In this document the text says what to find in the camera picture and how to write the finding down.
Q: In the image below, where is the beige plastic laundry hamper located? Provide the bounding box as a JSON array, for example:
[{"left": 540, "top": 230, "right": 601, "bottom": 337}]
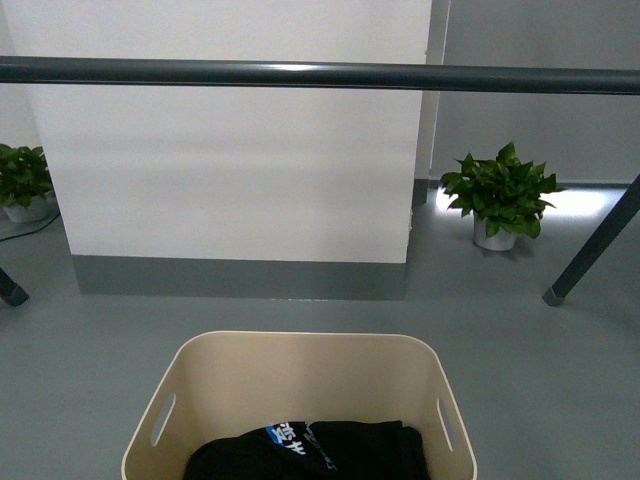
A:
[{"left": 121, "top": 331, "right": 478, "bottom": 479}]

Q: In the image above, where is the dark grey clothes rack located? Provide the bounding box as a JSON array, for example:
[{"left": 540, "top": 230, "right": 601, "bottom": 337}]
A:
[{"left": 1, "top": 56, "right": 639, "bottom": 300}]

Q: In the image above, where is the green potted plant right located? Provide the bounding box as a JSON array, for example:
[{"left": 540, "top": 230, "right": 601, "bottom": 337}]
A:
[{"left": 440, "top": 142, "right": 563, "bottom": 252}]

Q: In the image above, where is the green potted plant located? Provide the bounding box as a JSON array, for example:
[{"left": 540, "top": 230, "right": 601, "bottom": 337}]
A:
[
  {"left": 1, "top": 144, "right": 53, "bottom": 224},
  {"left": 440, "top": 142, "right": 563, "bottom": 252}
]

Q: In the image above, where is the black printed t-shirt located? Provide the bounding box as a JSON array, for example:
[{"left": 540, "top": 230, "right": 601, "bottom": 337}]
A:
[{"left": 182, "top": 421, "right": 430, "bottom": 479}]

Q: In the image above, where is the green potted plant left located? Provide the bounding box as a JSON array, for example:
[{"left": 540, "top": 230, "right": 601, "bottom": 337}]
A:
[{"left": 1, "top": 144, "right": 53, "bottom": 224}]

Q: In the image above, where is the black floor cable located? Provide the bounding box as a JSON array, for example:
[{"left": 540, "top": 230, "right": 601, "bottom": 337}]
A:
[{"left": 0, "top": 209, "right": 62, "bottom": 243}]

